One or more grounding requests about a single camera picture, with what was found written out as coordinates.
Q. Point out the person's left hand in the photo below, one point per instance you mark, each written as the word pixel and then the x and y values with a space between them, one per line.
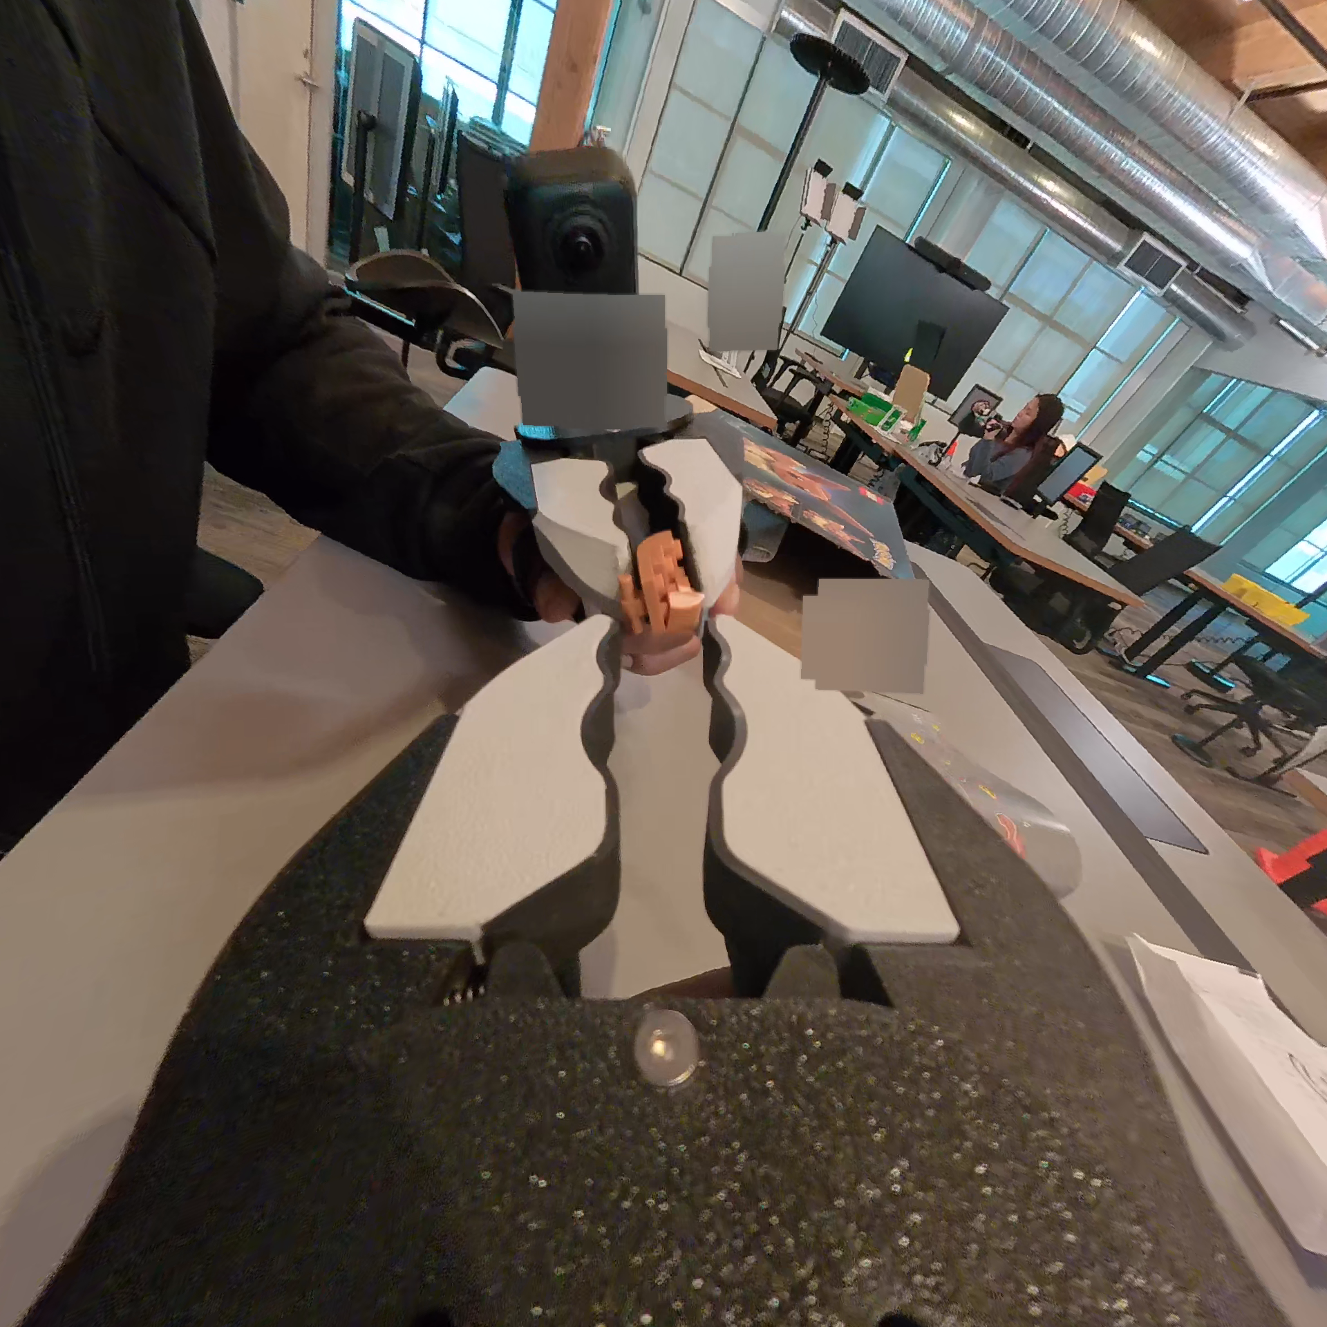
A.
pixel 557 600

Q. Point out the black computer monitor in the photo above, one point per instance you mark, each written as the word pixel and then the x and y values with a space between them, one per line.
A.
pixel 1069 478

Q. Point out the light grey table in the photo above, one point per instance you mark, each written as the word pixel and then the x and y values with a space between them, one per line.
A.
pixel 1193 891

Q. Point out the large black television screen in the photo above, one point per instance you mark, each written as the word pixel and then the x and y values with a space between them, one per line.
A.
pixel 934 313

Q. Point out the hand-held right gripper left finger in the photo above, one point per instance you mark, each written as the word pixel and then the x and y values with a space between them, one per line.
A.
pixel 500 808

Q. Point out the silver ventilation duct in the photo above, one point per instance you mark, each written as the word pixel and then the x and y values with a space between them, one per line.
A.
pixel 1098 126

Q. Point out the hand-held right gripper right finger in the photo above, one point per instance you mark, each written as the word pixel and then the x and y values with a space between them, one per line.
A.
pixel 828 808

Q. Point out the grey instruction booklet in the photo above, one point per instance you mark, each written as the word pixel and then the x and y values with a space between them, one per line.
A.
pixel 996 797

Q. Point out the grey desk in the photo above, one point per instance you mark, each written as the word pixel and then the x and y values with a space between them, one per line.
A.
pixel 208 830

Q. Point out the small brown brick plate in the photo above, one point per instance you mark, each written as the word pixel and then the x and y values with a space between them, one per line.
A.
pixel 663 579

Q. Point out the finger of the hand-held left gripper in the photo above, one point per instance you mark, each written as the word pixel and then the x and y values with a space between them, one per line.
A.
pixel 704 509
pixel 580 530

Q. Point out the long wooden table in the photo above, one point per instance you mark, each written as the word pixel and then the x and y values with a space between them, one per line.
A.
pixel 996 519

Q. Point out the cardboard box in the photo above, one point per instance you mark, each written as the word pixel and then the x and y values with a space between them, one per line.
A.
pixel 818 500

